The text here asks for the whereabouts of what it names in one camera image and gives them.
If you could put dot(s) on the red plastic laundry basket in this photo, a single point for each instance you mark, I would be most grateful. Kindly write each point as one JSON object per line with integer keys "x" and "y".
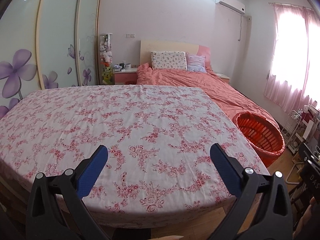
{"x": 263, "y": 136}

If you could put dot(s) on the beige pink headboard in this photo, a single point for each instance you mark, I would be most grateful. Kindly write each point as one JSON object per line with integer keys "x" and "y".
{"x": 147, "y": 46}

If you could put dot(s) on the far bedside nightstand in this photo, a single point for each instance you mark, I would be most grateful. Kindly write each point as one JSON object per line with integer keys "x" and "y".
{"x": 223, "y": 77}

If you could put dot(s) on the white air conditioner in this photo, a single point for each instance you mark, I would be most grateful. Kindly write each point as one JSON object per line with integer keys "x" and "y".
{"x": 234, "y": 5}

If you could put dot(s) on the floral pink tablecloth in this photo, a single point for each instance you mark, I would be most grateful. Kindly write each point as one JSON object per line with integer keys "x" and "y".
{"x": 158, "y": 138}

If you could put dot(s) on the pink white nightstand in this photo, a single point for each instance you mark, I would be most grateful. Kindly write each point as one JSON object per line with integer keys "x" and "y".
{"x": 126, "y": 77}

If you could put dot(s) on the white wire rack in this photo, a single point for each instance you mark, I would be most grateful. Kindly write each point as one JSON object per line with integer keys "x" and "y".
{"x": 291, "y": 131}

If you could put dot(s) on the striped pink pillow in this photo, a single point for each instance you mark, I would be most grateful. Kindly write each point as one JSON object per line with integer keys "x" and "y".
{"x": 196, "y": 63}

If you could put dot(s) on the white shelf cart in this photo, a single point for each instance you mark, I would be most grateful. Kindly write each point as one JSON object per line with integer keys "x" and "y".
{"x": 308, "y": 129}

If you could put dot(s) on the pink window curtain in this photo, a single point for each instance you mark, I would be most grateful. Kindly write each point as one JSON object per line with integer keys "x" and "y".
{"x": 293, "y": 80}

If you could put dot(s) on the person's hand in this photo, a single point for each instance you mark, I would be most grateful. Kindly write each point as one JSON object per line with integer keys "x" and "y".
{"x": 308, "y": 226}

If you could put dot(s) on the plush toy display tube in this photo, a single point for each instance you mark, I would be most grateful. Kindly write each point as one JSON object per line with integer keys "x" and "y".
{"x": 105, "y": 59}

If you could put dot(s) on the glass floral wardrobe doors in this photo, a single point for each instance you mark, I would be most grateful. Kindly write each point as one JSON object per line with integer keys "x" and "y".
{"x": 46, "y": 44}

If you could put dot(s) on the salmon pink bed duvet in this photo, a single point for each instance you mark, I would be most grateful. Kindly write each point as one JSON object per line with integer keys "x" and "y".
{"x": 224, "y": 95}

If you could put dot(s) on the floral white pillow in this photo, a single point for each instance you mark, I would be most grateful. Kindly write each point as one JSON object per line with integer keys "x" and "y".
{"x": 169, "y": 60}

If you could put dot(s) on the white metal chair frame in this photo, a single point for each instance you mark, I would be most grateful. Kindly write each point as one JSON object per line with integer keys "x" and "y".
{"x": 296, "y": 168}

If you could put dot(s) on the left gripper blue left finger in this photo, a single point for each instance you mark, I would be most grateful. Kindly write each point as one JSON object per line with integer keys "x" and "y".
{"x": 88, "y": 171}

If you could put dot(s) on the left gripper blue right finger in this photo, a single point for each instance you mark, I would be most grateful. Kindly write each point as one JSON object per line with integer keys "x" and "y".
{"x": 228, "y": 168}

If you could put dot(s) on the white wall outlet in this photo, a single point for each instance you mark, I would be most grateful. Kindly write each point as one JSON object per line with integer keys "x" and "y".
{"x": 130, "y": 35}

